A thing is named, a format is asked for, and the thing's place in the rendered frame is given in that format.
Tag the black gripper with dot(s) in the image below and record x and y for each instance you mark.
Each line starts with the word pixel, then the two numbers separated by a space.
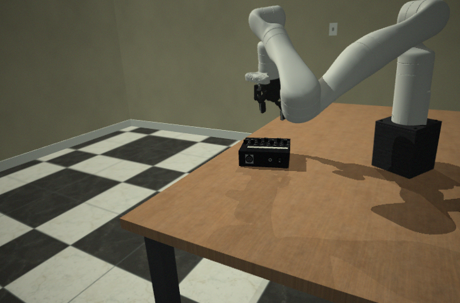
pixel 271 92

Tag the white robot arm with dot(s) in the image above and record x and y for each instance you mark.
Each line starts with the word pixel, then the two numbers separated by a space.
pixel 303 96

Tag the black lighting desk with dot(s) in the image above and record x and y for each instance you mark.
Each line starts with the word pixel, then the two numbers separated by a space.
pixel 264 152

